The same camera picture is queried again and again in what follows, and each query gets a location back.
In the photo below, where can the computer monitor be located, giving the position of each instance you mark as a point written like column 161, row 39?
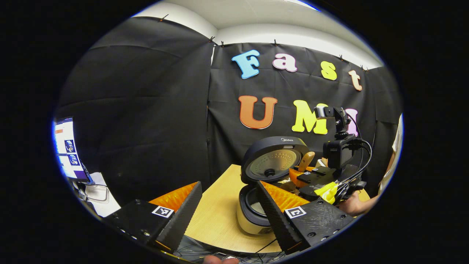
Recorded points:
column 67, row 150

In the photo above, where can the black backdrop cloth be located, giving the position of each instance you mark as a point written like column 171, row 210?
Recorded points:
column 146, row 110

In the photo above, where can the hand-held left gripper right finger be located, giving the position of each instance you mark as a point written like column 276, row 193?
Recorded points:
column 273, row 216

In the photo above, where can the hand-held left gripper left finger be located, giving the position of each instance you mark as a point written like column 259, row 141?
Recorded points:
column 185, row 216

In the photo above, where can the white side table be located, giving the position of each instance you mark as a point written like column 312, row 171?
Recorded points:
column 102, row 200

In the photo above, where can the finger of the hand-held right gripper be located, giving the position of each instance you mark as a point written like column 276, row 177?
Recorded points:
column 320, row 170
column 309, row 179

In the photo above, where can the dark grey rice cooker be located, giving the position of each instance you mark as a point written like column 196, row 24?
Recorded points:
column 271, row 150

